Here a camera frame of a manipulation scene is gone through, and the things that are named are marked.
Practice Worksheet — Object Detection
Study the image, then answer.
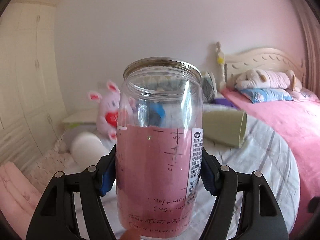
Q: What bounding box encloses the folded pink quilt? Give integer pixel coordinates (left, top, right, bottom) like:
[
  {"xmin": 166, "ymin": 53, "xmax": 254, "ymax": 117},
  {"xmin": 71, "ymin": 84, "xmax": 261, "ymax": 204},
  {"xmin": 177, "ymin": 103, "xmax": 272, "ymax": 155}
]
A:
[{"xmin": 1, "ymin": 162, "xmax": 41, "ymax": 239}]

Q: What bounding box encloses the pink curtain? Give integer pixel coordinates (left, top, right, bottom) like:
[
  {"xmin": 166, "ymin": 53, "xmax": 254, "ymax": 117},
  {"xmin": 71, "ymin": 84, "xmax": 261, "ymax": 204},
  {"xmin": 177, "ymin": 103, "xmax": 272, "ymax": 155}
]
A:
[{"xmin": 291, "ymin": 0, "xmax": 319, "ymax": 96}]

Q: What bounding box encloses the large pink bunny toy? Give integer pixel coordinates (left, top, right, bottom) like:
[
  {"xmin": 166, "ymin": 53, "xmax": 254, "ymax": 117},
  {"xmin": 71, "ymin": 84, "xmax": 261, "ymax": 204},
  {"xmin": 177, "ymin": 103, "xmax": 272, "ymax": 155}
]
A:
[{"xmin": 88, "ymin": 81, "xmax": 120, "ymax": 141}]

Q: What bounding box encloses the cream wardrobe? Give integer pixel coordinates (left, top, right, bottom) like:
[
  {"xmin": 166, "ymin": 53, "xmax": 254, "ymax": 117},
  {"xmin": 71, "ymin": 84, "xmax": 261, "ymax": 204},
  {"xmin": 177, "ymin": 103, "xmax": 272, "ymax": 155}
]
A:
[{"xmin": 1, "ymin": 2, "xmax": 67, "ymax": 171}]

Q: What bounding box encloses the purple cushion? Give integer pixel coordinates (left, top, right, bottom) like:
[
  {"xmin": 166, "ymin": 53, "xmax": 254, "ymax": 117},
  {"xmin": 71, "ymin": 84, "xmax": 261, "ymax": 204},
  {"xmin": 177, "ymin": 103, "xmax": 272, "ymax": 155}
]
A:
[{"xmin": 212, "ymin": 98, "xmax": 238, "ymax": 109}]

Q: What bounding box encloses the person's left hand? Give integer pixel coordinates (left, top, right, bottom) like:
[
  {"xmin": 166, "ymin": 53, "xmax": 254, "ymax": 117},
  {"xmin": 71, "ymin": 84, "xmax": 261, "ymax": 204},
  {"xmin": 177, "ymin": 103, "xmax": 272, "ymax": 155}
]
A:
[{"xmin": 119, "ymin": 229, "xmax": 140, "ymax": 240}]

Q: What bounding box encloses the dark blue metal can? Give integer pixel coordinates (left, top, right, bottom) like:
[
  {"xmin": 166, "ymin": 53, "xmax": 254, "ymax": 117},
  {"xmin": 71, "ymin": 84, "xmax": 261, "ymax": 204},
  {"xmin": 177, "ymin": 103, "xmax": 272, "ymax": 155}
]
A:
[{"xmin": 148, "ymin": 102, "xmax": 165, "ymax": 127}]

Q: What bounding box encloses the green plastic cup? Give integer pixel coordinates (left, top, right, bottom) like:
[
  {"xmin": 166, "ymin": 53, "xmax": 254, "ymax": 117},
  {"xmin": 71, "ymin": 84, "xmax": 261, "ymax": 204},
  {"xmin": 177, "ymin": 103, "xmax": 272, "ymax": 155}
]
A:
[{"xmin": 202, "ymin": 110, "xmax": 247, "ymax": 148}]

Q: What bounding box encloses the blue cartoon pillow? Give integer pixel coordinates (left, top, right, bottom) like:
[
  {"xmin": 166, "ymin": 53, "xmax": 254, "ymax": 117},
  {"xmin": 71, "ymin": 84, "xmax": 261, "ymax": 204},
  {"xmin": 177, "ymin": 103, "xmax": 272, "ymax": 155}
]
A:
[{"xmin": 235, "ymin": 87, "xmax": 293, "ymax": 104}]

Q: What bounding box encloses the white paper cup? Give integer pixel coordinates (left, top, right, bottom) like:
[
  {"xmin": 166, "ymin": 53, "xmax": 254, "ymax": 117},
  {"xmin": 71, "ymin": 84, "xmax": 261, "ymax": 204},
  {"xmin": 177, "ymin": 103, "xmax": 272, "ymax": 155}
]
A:
[{"xmin": 70, "ymin": 132, "xmax": 110, "ymax": 169}]

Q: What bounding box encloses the cream wooden headboard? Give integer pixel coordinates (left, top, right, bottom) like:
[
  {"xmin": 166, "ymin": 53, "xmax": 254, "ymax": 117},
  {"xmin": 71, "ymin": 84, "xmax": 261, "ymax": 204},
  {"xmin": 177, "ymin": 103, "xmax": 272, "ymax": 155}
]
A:
[{"xmin": 215, "ymin": 42, "xmax": 306, "ymax": 91}]

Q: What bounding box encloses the pink fleece blanket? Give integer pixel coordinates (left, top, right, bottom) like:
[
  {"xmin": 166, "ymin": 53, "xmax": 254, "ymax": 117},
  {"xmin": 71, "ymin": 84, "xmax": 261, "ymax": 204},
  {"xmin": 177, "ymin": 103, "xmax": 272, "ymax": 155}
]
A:
[{"xmin": 222, "ymin": 89, "xmax": 319, "ymax": 239}]

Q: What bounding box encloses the patchwork quilted pillow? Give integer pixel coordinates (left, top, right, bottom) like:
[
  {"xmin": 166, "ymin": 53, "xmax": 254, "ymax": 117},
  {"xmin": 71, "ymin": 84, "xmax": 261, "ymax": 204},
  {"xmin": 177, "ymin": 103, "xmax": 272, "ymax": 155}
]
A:
[{"xmin": 201, "ymin": 72, "xmax": 217, "ymax": 103}]

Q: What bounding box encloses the heart pattern bed sheet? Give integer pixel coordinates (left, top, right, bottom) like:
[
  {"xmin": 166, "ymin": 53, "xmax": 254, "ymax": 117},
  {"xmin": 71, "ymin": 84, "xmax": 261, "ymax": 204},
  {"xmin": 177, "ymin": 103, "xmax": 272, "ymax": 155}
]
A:
[{"xmin": 24, "ymin": 138, "xmax": 81, "ymax": 193}]

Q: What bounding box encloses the white bedside cabinet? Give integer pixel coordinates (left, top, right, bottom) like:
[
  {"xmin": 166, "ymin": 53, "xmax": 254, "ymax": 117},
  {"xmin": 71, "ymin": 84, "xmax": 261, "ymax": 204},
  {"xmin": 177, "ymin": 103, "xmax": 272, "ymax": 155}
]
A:
[{"xmin": 62, "ymin": 108, "xmax": 98, "ymax": 125}]

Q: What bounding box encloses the white dog plush toy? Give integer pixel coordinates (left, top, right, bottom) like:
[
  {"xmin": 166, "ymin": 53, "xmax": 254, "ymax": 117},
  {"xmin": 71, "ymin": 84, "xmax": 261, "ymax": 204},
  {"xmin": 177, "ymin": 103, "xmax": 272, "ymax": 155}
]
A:
[{"xmin": 235, "ymin": 69, "xmax": 302, "ymax": 92}]

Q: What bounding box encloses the clear jar pink label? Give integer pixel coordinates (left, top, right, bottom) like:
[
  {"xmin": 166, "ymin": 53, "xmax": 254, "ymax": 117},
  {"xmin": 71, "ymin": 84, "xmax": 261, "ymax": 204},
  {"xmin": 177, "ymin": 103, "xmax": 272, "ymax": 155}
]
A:
[{"xmin": 116, "ymin": 57, "xmax": 203, "ymax": 239}]

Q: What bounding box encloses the grey flower pillow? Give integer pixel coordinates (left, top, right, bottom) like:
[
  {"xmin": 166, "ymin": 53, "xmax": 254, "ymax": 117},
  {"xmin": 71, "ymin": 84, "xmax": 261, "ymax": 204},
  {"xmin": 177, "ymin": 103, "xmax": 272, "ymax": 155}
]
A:
[{"xmin": 60, "ymin": 124, "xmax": 97, "ymax": 153}]

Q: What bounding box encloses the striped light blue quilt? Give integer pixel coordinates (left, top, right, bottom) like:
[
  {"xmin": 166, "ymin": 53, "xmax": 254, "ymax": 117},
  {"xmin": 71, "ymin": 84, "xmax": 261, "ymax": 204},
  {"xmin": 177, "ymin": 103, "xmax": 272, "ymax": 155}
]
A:
[{"xmin": 72, "ymin": 103, "xmax": 301, "ymax": 240}]

